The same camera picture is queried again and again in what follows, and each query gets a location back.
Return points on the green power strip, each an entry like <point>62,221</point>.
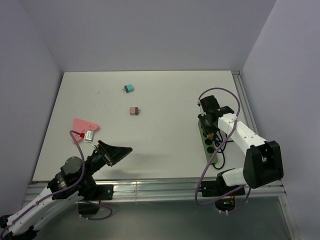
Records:
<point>208,143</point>

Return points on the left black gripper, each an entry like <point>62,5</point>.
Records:
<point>111,153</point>

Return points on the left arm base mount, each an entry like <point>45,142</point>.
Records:
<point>102,192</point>

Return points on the yellow plug adapter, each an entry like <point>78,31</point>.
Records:
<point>210,135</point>

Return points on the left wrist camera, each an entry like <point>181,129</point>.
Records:
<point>89,138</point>

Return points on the teal plug adapter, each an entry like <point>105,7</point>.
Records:
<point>128,88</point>

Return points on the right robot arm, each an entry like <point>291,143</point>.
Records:
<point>262,159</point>

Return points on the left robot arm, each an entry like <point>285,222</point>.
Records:
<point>72,184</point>

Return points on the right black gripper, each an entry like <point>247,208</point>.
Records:
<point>206,130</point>

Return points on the aluminium front rail frame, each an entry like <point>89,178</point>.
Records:
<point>165,209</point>

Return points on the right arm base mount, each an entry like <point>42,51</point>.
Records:
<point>214,188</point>

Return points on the pink triangular power strip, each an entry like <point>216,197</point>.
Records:
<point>82,126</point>

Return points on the brown plug adapter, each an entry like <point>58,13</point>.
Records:
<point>134,111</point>

